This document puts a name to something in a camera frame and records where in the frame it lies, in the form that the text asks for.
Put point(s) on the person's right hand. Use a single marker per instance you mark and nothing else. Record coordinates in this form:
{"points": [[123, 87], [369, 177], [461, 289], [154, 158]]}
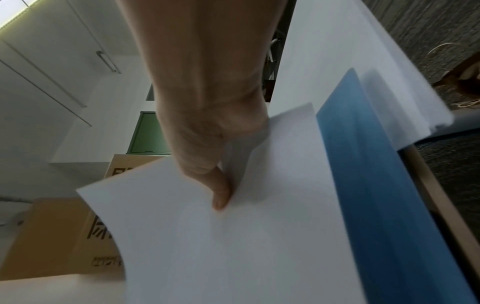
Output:
{"points": [[206, 74]]}

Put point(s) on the stack of white papers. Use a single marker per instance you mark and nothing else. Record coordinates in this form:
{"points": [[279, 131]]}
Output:
{"points": [[337, 59]]}

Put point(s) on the white paper bundle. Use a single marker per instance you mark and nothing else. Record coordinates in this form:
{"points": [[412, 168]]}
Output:
{"points": [[243, 237]]}

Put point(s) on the blue folder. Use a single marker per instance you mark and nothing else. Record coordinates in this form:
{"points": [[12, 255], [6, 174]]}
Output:
{"points": [[393, 207]]}

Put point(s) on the green cabinet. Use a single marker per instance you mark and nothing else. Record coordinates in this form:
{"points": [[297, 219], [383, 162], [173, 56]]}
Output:
{"points": [[150, 133]]}

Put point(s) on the white cabinet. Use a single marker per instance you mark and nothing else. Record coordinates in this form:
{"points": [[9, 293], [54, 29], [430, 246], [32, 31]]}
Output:
{"points": [[56, 89]]}

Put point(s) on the large printed cardboard box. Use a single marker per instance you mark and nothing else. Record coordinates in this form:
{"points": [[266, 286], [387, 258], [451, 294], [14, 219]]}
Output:
{"points": [[97, 237]]}

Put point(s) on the ceiling light strip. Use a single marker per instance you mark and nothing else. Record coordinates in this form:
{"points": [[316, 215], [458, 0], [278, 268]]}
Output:
{"points": [[11, 16]]}

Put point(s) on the plain cardboard box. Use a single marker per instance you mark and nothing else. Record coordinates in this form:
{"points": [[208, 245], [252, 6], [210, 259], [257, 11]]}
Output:
{"points": [[37, 237]]}

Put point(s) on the brown paper bag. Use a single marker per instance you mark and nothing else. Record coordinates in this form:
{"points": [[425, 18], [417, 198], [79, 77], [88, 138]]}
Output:
{"points": [[463, 74]]}

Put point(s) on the white desk leg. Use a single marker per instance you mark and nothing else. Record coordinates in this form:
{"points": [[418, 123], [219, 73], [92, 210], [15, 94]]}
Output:
{"points": [[465, 121]]}

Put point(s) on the gray wall conduit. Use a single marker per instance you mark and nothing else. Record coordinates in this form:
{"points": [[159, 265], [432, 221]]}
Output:
{"points": [[15, 202]]}

